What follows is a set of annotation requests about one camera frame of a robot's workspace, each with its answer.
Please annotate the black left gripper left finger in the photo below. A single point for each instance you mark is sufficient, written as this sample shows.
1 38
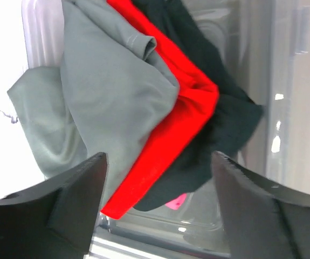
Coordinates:
55 218

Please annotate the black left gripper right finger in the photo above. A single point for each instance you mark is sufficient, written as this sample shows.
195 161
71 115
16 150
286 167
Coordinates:
261 218

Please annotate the grey t shirt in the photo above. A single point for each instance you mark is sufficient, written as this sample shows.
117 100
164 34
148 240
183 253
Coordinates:
110 91

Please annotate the pink t shirt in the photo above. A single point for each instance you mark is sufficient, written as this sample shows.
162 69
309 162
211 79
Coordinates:
176 203

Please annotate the black t shirt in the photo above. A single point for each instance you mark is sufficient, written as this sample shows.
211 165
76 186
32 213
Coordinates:
235 119

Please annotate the red t shirt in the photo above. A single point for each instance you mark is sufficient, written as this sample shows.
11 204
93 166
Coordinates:
195 104

